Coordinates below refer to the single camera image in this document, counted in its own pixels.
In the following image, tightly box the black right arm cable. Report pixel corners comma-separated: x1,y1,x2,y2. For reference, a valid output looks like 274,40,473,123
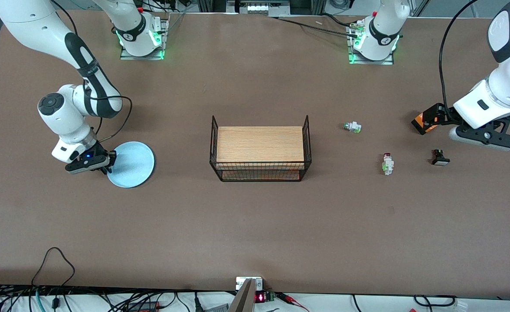
49,0,133,144

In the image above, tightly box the black cable loop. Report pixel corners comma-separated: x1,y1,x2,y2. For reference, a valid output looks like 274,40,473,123
413,295,458,307

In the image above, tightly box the thin black looped cable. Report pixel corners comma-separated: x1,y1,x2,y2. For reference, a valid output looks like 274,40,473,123
31,247,76,287

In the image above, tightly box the grey metal camera post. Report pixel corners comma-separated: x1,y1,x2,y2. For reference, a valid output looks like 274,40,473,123
228,278,256,312

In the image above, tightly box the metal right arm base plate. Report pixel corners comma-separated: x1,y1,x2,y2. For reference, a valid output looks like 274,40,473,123
120,17,170,60

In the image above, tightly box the orange button box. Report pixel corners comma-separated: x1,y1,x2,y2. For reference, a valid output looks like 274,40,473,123
412,111,438,135

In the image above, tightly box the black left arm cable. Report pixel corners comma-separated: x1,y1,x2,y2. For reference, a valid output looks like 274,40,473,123
438,0,481,115

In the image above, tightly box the white power strip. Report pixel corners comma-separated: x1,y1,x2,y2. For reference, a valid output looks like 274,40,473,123
227,0,290,14

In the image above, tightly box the black button with white cap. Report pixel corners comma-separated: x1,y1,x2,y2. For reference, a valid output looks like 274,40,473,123
431,149,450,166

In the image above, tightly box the black wire rack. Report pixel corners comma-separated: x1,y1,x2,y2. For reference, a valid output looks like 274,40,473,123
209,115,312,182

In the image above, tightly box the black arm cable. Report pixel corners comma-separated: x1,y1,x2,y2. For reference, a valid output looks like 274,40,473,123
438,0,481,115
49,0,133,144

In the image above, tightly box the white mounting bracket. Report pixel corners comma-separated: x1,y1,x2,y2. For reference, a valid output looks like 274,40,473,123
236,276,263,291

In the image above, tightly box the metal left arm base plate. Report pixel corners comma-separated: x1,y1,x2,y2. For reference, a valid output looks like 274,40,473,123
347,24,395,65

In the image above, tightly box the red clip lead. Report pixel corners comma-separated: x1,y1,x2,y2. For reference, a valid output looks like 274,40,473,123
277,293,310,312

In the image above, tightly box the black power adapter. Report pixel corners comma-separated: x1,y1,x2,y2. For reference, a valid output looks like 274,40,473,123
125,301,160,312

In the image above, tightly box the light blue plate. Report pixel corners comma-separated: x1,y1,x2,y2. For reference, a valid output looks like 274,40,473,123
107,141,155,189

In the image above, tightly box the black cable on table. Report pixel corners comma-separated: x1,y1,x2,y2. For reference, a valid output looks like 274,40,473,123
269,16,360,37

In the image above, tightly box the light wooden shelf board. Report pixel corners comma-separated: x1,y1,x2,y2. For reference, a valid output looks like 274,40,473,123
216,126,304,170

